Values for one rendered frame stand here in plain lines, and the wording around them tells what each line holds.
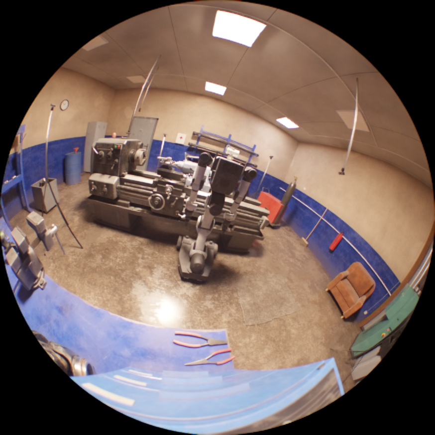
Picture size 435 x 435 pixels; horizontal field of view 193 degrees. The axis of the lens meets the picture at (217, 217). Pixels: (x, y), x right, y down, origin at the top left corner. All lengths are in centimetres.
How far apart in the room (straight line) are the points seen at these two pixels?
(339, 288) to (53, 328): 353
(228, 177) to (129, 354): 118
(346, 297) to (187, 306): 287
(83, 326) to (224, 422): 54
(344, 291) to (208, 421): 310
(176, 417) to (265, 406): 9
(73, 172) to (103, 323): 428
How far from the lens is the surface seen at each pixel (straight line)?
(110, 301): 157
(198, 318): 148
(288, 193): 368
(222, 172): 103
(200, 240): 157
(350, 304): 319
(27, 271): 81
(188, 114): 501
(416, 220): 398
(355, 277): 345
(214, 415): 19
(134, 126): 550
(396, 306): 313
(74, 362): 54
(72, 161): 452
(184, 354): 54
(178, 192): 153
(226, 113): 509
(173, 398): 25
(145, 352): 54
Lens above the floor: 140
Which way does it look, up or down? 27 degrees down
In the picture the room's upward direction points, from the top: 21 degrees clockwise
